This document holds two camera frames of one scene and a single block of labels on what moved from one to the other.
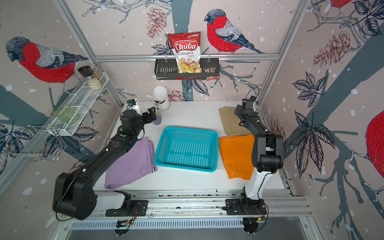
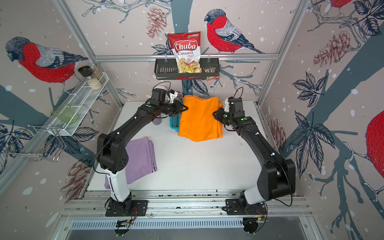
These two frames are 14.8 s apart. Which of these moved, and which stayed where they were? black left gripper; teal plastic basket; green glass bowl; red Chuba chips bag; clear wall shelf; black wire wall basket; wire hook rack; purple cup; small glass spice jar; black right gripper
Moved: black left gripper; teal plastic basket; black right gripper
Stayed: green glass bowl; clear wall shelf; small glass spice jar; purple cup; red Chuba chips bag; wire hook rack; black wire wall basket
